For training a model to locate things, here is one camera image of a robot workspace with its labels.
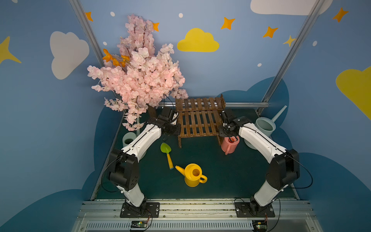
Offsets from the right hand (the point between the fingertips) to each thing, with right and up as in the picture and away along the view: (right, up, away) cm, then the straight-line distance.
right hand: (224, 131), depth 89 cm
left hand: (-28, +2, -1) cm, 28 cm away
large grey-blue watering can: (+26, +3, -2) cm, 26 cm away
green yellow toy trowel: (-38, -12, +7) cm, 41 cm away
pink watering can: (+3, -9, 0) cm, 9 cm away
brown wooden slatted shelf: (-15, +9, +9) cm, 19 cm away
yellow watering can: (-20, -23, -14) cm, 33 cm away
